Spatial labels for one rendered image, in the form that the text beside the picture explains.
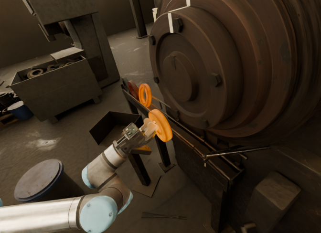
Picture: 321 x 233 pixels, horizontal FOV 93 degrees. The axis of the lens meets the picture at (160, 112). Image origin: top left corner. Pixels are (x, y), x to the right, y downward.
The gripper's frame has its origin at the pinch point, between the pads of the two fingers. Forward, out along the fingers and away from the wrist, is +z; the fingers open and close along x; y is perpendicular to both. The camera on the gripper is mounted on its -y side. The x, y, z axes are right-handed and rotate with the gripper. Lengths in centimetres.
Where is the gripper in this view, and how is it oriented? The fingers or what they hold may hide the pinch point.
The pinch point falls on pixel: (158, 122)
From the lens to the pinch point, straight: 68.2
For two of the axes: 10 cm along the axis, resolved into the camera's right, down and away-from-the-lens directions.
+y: -4.2, -6.2, -6.7
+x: -5.1, -4.5, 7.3
